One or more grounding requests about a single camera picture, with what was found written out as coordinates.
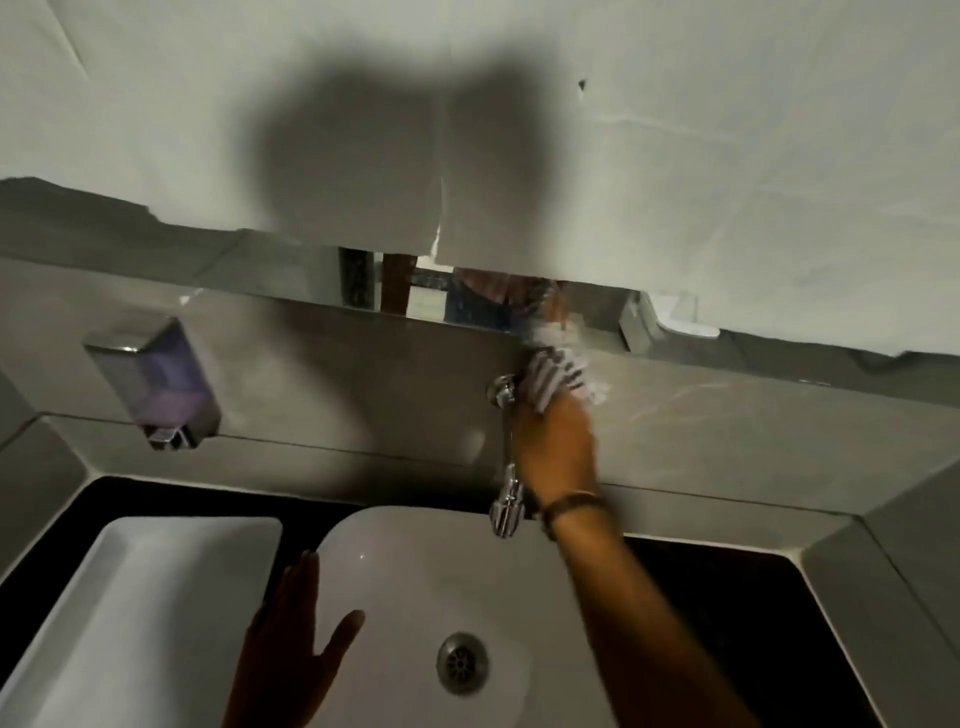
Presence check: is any person's right hand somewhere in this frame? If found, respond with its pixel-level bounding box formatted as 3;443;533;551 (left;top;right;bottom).
513;391;603;514

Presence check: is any person's left hand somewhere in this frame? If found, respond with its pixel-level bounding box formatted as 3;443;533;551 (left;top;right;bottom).
223;549;367;728

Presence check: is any striped white cleaning cloth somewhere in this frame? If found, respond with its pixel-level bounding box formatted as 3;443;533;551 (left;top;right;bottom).
520;321;613;414

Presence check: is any person's right forearm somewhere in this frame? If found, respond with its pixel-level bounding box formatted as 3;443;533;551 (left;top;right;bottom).
553;504;760;728

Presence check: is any white oval sink basin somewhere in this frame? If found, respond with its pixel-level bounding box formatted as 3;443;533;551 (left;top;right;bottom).
309;504;625;728

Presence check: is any round metal sink drain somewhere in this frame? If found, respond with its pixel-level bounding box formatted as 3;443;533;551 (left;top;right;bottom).
436;631;490;697

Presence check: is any white rectangular sink basin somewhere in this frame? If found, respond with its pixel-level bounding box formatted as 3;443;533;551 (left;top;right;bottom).
0;516;285;728

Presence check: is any white paper sheet covering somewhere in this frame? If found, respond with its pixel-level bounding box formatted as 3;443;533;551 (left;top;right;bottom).
0;0;960;358

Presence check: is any chrome wall faucet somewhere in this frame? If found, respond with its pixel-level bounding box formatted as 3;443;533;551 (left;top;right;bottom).
485;373;538;540

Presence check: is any thin dark wrist bracelet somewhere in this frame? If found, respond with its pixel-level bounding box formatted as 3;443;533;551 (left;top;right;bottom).
540;490;607;543

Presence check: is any chrome wall soap dispenser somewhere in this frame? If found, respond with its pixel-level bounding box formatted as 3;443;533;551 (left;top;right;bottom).
81;313;223;452

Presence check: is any wall mirror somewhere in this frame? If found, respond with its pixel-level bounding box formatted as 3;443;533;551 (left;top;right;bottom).
238;227;723;355

